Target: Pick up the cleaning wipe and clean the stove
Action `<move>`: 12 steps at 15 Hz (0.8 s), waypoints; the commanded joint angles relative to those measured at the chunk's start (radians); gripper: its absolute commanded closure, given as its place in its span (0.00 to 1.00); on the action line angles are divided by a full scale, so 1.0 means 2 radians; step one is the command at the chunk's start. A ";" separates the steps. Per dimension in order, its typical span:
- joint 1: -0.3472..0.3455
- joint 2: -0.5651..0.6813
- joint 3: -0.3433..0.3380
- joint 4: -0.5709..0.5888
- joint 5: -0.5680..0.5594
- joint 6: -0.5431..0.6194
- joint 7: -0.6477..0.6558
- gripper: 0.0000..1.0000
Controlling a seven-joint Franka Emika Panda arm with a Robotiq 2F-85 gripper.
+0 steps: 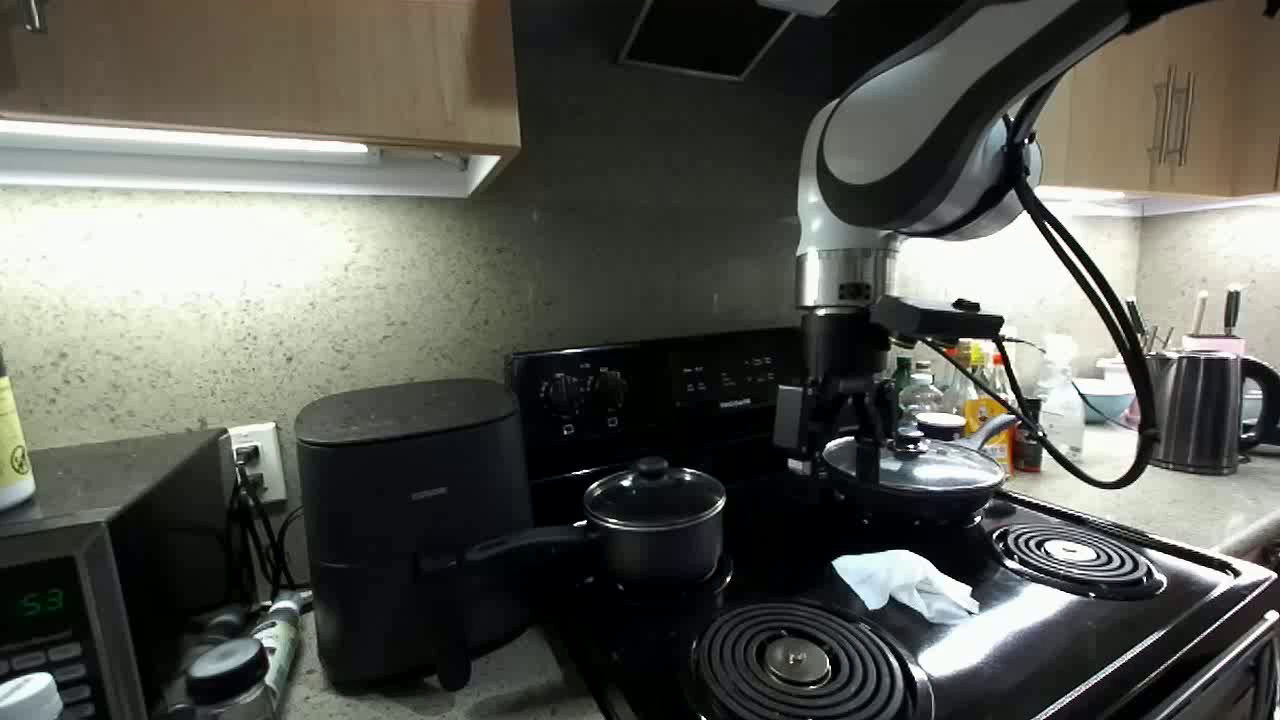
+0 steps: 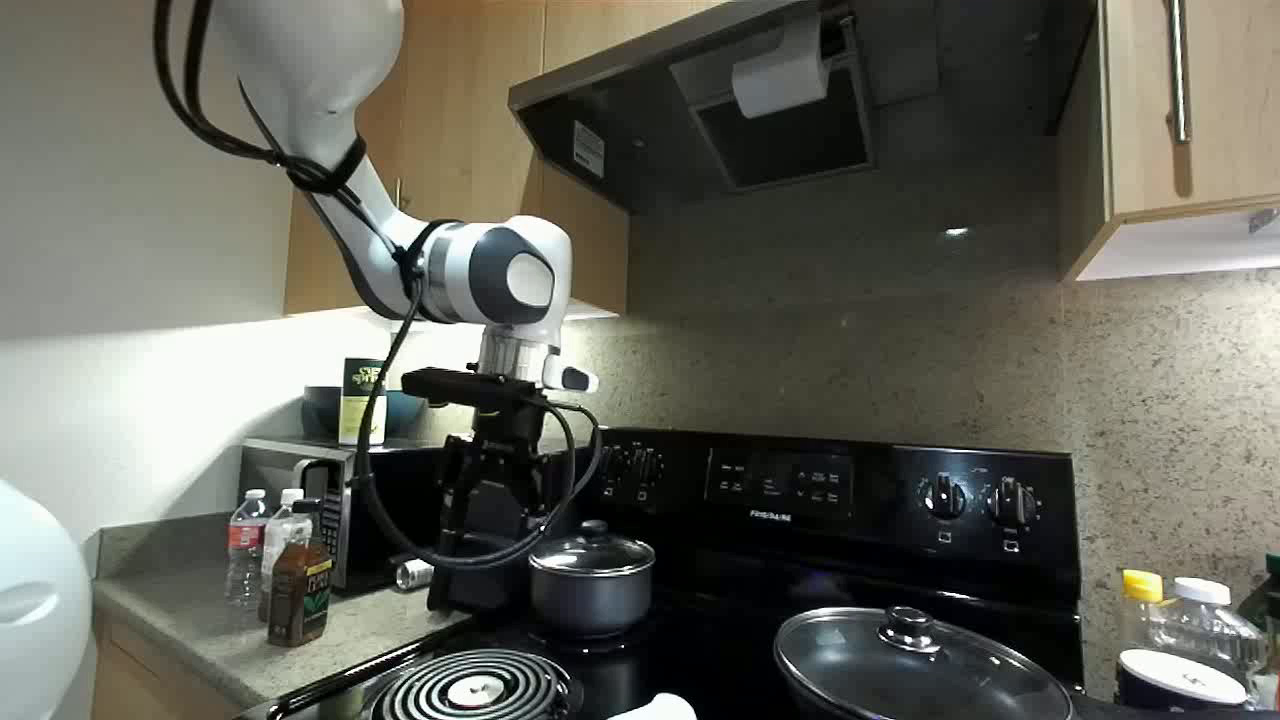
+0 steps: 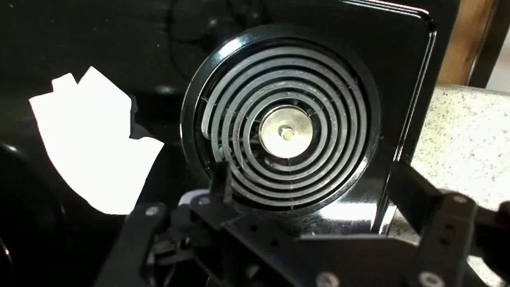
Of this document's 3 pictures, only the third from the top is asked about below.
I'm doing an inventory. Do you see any coil stove burner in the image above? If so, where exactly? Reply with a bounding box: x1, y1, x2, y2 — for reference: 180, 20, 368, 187
180, 26, 380, 213

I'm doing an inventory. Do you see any black electric stove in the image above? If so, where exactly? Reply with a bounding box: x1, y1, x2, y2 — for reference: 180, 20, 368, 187
0, 0, 461, 287

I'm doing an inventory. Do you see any white cleaning wipe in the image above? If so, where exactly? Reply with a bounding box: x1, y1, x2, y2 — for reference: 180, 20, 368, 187
29, 67, 164, 216

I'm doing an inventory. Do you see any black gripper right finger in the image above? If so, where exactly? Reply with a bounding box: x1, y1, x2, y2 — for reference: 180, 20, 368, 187
389, 163, 477, 287

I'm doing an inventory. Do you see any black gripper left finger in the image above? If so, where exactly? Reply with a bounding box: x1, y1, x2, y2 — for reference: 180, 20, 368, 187
94, 163, 231, 287

